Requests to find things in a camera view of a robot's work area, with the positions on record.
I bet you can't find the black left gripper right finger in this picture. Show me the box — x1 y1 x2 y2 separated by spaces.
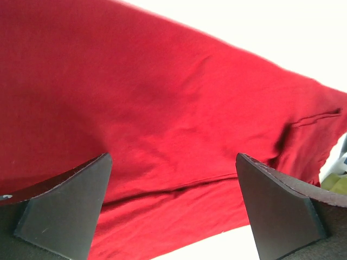
236 153 346 259

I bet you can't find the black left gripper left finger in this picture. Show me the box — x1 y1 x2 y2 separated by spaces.
1 153 112 259

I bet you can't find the red t-shirt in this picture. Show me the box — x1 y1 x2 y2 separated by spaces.
1 1 346 259

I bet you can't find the crumpled white t-shirt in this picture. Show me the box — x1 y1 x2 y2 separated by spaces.
321 133 346 175

